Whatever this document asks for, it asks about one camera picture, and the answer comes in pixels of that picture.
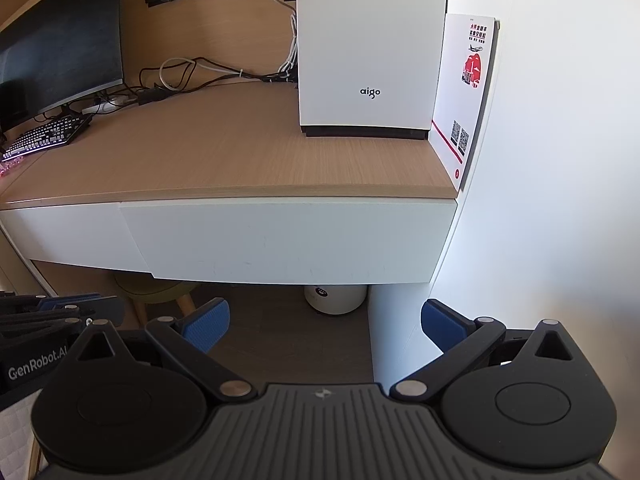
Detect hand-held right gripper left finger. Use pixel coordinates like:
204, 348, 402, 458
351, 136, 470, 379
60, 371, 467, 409
75, 297, 256, 403

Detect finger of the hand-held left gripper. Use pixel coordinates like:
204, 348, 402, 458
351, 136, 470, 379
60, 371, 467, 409
0, 291, 101, 312
0, 296, 123, 343

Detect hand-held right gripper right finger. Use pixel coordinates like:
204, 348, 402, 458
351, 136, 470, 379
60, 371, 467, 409
389, 299, 576, 403

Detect white drawer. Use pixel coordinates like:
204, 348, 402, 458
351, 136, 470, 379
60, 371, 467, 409
0, 202, 153, 276
119, 199, 458, 285

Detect white quilted cloth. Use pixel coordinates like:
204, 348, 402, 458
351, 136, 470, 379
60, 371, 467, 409
0, 390, 43, 480

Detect white round bin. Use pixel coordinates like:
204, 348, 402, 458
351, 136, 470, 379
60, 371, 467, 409
304, 284, 368, 317

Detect black keyboard white keys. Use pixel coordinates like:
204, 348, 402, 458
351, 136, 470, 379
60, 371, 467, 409
1, 112, 95, 162

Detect white printed paper box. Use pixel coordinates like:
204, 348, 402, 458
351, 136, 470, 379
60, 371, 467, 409
431, 12, 501, 192

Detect black computer monitor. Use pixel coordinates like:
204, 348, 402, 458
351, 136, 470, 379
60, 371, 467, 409
0, 0, 125, 133

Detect white computer case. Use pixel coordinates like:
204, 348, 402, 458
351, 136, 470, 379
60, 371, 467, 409
295, 0, 451, 140

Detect black cables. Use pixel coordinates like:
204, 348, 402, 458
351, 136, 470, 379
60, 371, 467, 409
65, 57, 301, 113

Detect grey looped cable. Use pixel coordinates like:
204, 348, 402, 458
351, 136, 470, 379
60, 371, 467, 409
159, 56, 246, 92

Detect white cable bundle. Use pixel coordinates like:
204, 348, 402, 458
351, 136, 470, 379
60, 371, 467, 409
249, 0, 300, 81

